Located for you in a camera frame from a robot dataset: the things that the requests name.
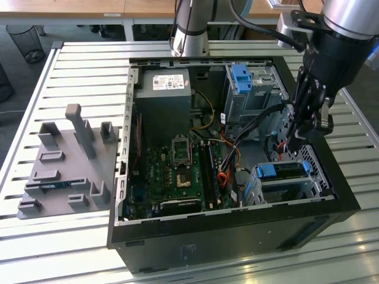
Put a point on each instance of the CPU socket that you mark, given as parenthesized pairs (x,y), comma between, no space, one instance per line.
(181,149)

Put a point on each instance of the grey power supply unit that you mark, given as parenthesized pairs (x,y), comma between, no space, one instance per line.
(163,106)

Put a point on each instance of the metal drive cage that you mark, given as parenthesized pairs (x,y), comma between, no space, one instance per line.
(254,100)

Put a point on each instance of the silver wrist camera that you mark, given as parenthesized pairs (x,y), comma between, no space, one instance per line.
(285,29)

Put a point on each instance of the grey parts rack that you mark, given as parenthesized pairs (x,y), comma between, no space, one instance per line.
(68,154)

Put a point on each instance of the metal disk bay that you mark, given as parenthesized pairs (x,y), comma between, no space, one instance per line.
(284,189)

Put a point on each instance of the black mesh wastebasket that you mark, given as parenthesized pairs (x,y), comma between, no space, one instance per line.
(25,38)

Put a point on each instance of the black open PC case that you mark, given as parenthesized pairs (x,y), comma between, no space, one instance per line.
(207,239)

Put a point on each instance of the RAM stick in rack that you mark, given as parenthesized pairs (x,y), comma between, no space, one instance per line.
(54,186)

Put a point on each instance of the wooden desk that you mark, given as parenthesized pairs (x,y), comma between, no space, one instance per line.
(89,7)

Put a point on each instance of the hard disk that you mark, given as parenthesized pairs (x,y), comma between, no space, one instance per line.
(266,171)

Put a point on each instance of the green motherboard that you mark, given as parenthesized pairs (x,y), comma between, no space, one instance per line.
(160,174)

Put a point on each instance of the black RAM slot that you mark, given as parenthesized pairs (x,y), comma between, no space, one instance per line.
(203,174)
(213,174)

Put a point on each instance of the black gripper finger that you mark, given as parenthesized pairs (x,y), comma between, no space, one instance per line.
(318,118)
(299,112)

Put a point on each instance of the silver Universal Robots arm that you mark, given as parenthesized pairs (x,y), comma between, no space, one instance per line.
(192,17)

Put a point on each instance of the gold chipset heatsink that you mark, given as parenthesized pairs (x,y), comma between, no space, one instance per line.
(183,180)

